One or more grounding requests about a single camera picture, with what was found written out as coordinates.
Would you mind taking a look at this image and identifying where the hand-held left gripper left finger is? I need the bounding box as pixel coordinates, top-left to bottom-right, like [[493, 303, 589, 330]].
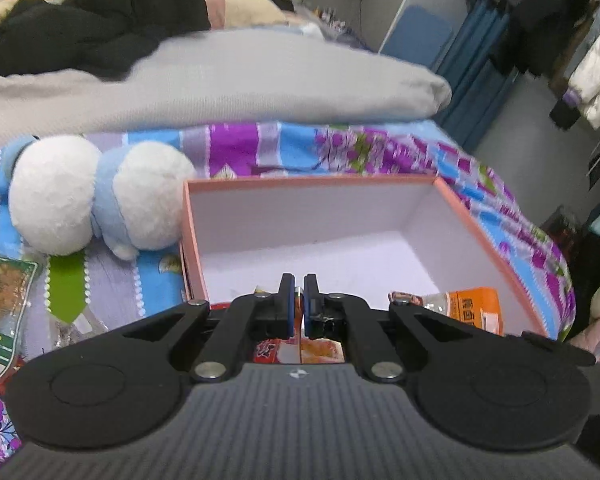
[[122, 272, 297, 385]]

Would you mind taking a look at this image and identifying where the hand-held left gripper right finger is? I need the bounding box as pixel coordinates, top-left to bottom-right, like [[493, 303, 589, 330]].
[[302, 272, 522, 385]]

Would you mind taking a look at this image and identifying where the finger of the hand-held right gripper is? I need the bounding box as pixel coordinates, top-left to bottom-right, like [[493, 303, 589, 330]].
[[522, 332, 597, 367]]

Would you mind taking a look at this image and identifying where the pink cardboard box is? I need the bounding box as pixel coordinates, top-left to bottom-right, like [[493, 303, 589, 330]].
[[179, 175, 551, 361]]

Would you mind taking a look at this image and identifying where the green label snack packet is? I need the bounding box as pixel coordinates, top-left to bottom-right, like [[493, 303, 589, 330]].
[[0, 254, 43, 378]]

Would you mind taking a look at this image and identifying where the pale orange snack packet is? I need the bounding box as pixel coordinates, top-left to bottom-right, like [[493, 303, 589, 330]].
[[299, 337, 346, 363]]

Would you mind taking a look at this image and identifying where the orange label snack packet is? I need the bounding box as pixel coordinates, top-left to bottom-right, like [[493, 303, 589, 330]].
[[389, 287, 506, 336]]

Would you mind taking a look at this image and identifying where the floral striped bedsheet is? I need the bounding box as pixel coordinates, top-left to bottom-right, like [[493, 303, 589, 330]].
[[0, 120, 578, 461]]

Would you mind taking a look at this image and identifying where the clear packet with green top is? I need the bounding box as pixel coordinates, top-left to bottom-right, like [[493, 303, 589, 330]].
[[45, 250, 106, 346]]

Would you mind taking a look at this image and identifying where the grey blanket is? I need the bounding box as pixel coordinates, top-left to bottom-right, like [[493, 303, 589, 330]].
[[0, 27, 453, 146]]

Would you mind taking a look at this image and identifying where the white and blue plush toy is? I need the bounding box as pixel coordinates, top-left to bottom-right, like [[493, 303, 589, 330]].
[[0, 134, 197, 261]]

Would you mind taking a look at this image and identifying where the row of small bottles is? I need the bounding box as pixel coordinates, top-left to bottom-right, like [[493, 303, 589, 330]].
[[300, 7, 376, 51]]

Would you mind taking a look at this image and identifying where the hanging white puffer jacket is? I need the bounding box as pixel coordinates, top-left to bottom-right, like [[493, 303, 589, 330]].
[[565, 15, 600, 128]]

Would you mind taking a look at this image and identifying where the blue curtain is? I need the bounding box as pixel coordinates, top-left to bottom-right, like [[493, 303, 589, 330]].
[[432, 0, 518, 153]]

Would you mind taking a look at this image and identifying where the cream pillow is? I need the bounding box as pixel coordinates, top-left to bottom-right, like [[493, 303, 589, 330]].
[[220, 0, 286, 28]]

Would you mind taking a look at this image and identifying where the pink pillow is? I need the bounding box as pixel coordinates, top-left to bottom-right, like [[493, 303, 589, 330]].
[[202, 0, 228, 28]]

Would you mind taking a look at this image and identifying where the hanging black coat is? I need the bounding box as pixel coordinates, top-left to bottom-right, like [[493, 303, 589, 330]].
[[490, 0, 600, 78]]

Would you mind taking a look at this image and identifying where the black jacket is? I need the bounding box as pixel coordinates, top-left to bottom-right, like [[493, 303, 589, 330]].
[[0, 0, 212, 81]]

